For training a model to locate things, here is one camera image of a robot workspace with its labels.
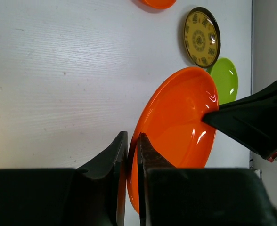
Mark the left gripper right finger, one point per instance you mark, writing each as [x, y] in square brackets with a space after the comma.
[170, 196]

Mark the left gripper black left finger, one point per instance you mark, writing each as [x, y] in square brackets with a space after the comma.
[91, 195]

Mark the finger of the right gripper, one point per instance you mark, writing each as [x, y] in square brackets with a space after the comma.
[251, 121]

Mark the green plate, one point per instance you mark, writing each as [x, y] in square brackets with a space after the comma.
[225, 77]

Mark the orange plate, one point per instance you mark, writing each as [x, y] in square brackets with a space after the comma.
[172, 121]
[156, 4]

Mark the yellow patterned plate rear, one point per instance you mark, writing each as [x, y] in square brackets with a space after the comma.
[201, 36]

